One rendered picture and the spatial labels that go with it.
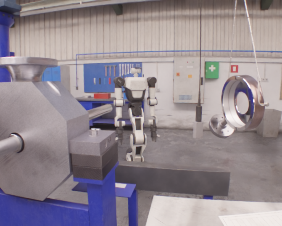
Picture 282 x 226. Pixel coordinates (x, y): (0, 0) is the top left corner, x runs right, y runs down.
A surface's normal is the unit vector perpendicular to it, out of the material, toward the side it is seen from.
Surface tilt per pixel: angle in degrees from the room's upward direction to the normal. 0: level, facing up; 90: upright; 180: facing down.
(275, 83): 90
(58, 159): 90
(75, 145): 90
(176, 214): 0
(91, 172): 90
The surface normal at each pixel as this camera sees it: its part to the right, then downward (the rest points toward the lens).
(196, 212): 0.00, -0.99
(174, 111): -0.22, 0.14
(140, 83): 0.29, 0.15
